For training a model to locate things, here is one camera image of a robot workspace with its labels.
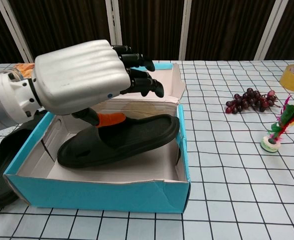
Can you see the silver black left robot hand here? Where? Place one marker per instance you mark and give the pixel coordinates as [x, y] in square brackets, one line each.
[79, 77]

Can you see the black rubber slipper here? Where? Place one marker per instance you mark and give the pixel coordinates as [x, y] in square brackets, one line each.
[136, 135]
[2, 162]

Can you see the orange blue biscuit box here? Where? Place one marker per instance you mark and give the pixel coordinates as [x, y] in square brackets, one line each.
[24, 68]

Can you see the light blue cardboard shoe box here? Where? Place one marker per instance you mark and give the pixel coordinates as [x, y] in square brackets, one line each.
[99, 195]

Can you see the grid-patterned light blue tablecloth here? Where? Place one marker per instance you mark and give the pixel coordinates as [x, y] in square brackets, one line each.
[236, 187]

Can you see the dark pleated curtain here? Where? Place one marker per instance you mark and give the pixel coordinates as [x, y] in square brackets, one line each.
[151, 25]

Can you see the dark purple grape bunch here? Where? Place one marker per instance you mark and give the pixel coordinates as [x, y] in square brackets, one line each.
[249, 100]

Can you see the colourful feather shuttlecock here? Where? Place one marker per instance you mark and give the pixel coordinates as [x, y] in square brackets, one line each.
[270, 145]

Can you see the yellow packing tape roll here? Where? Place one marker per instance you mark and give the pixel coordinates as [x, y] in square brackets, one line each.
[290, 82]

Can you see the white metal frame post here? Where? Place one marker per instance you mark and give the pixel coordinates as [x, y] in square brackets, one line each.
[186, 30]
[111, 25]
[17, 27]
[269, 30]

